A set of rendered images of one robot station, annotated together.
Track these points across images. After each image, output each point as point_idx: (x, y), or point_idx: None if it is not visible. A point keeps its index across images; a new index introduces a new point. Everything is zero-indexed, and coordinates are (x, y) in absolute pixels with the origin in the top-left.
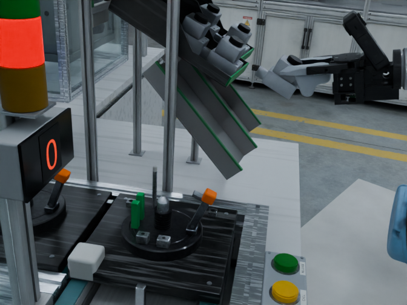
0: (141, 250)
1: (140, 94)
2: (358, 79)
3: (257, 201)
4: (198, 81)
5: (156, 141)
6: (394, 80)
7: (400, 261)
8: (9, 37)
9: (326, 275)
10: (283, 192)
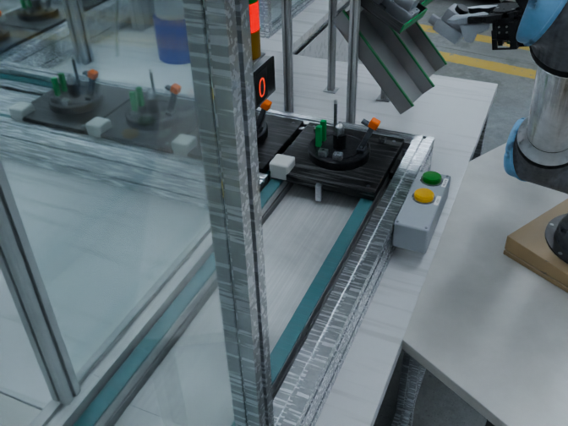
0: (321, 161)
1: (335, 33)
2: (511, 28)
3: (435, 137)
4: (383, 25)
5: None
6: None
7: (513, 176)
8: None
9: (477, 198)
10: (464, 131)
